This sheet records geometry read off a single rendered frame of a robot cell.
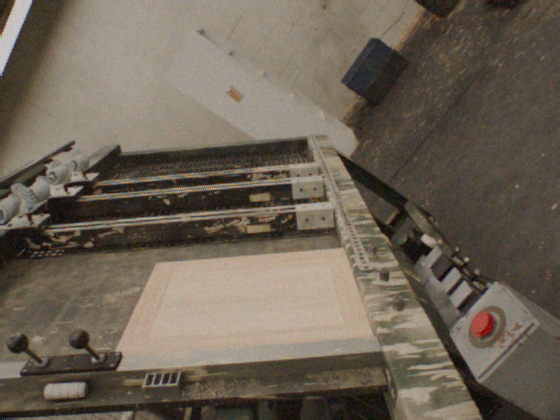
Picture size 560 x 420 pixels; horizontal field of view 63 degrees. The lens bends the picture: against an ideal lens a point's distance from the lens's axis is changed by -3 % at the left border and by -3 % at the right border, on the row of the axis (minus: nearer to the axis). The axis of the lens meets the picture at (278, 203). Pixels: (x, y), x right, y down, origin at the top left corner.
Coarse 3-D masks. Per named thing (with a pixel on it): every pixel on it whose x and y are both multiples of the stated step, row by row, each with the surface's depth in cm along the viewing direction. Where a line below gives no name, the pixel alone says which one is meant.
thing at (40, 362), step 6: (12, 336) 84; (18, 336) 84; (24, 336) 85; (12, 342) 84; (18, 342) 84; (24, 342) 85; (12, 348) 83; (18, 348) 84; (24, 348) 85; (30, 354) 89; (36, 360) 91; (42, 360) 92; (48, 360) 93; (36, 366) 92; (42, 366) 92
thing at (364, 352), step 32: (192, 352) 95; (224, 352) 94; (256, 352) 93; (288, 352) 93; (320, 352) 92; (352, 352) 91; (0, 384) 92; (32, 384) 92; (96, 384) 92; (128, 384) 92
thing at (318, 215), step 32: (32, 224) 154; (64, 224) 162; (96, 224) 160; (128, 224) 157; (160, 224) 156; (192, 224) 157; (224, 224) 157; (256, 224) 157; (288, 224) 157; (320, 224) 157
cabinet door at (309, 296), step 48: (144, 288) 125; (192, 288) 124; (240, 288) 122; (288, 288) 120; (336, 288) 118; (144, 336) 105; (192, 336) 104; (240, 336) 102; (288, 336) 101; (336, 336) 99
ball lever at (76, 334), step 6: (78, 330) 85; (84, 330) 85; (72, 336) 84; (78, 336) 84; (84, 336) 84; (90, 336) 86; (72, 342) 83; (78, 342) 83; (84, 342) 84; (78, 348) 84; (84, 348) 88; (90, 348) 88; (90, 354) 90; (96, 354) 91; (102, 354) 93; (96, 360) 92; (102, 360) 92
